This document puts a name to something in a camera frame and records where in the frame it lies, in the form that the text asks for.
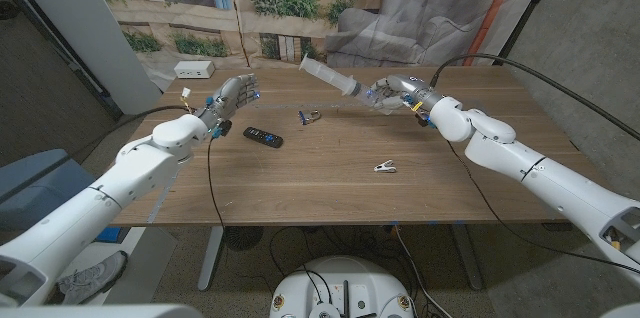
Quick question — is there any black TV remote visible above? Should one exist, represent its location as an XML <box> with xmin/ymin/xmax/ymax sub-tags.
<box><xmin>242</xmin><ymin>126</ymin><xmax>285</xmax><ymax>150</ymax></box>

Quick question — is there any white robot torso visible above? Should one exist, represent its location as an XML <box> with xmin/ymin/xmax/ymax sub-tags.
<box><xmin>0</xmin><ymin>302</ymin><xmax>640</xmax><ymax>318</ymax></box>

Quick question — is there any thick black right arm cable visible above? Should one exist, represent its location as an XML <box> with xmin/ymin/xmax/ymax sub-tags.
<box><xmin>428</xmin><ymin>52</ymin><xmax>640</xmax><ymax>142</ymax></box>

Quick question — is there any blue metal key ring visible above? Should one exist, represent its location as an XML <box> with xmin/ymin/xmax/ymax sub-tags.
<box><xmin>297</xmin><ymin>109</ymin><xmax>323</xmax><ymax>126</ymax></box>

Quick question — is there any thin black left wrist cable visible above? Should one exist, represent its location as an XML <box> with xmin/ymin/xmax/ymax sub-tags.
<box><xmin>205</xmin><ymin>136</ymin><xmax>226</xmax><ymax>232</ymax></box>

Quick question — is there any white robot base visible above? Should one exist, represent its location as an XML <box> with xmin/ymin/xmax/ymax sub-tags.
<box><xmin>268</xmin><ymin>255</ymin><xmax>416</xmax><ymax>318</ymax></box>

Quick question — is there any grey table leg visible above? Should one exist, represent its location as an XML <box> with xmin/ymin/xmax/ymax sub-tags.
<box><xmin>452</xmin><ymin>223</ymin><xmax>485</xmax><ymax>292</ymax></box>

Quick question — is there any black backdrop frame pole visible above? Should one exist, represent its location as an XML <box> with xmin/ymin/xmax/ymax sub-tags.
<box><xmin>493</xmin><ymin>0</ymin><xmax>564</xmax><ymax>67</ymax></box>

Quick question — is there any large clear plastic syringe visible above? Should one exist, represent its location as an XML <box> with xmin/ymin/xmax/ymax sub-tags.
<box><xmin>298</xmin><ymin>54</ymin><xmax>381</xmax><ymax>109</ymax></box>

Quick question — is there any white partition panel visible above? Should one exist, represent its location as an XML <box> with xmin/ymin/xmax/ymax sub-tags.
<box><xmin>1</xmin><ymin>0</ymin><xmax>164</xmax><ymax>117</ymax></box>

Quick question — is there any blue grey upholstered seat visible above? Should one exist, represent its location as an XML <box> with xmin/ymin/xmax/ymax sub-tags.
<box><xmin>0</xmin><ymin>150</ymin><xmax>81</xmax><ymax>232</ymax></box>

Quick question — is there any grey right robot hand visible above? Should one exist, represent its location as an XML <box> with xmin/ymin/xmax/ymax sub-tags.
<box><xmin>367</xmin><ymin>74</ymin><xmax>444</xmax><ymax>116</ymax></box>

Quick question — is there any grey sneaker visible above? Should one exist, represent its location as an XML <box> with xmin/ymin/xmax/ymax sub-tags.
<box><xmin>57</xmin><ymin>250</ymin><xmax>129</xmax><ymax>306</ymax></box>

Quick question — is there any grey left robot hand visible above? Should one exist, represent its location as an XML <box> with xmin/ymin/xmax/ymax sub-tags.
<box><xmin>197</xmin><ymin>73</ymin><xmax>261</xmax><ymax>132</ymax></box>

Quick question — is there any printed fabric backdrop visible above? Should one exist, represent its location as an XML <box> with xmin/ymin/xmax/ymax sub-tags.
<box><xmin>81</xmin><ymin>0</ymin><xmax>559</xmax><ymax>93</ymax></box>

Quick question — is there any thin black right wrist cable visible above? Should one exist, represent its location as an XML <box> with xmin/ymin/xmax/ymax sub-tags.
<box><xmin>445</xmin><ymin>138</ymin><xmax>640</xmax><ymax>277</ymax></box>

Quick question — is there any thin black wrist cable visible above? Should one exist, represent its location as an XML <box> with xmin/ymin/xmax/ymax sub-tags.
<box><xmin>445</xmin><ymin>138</ymin><xmax>640</xmax><ymax>277</ymax></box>
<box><xmin>205</xmin><ymin>136</ymin><xmax>226</xmax><ymax>232</ymax></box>

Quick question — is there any white table leg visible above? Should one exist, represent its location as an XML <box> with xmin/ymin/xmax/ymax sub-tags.
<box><xmin>197</xmin><ymin>226</ymin><xmax>226</xmax><ymax>293</ymax></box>

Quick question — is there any grey floor cable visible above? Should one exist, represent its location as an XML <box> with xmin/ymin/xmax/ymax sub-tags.
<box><xmin>393</xmin><ymin>224</ymin><xmax>454</xmax><ymax>318</ymax></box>

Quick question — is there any white power strip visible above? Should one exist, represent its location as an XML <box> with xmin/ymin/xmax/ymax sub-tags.
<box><xmin>173</xmin><ymin>60</ymin><xmax>216</xmax><ymax>80</ymax></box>

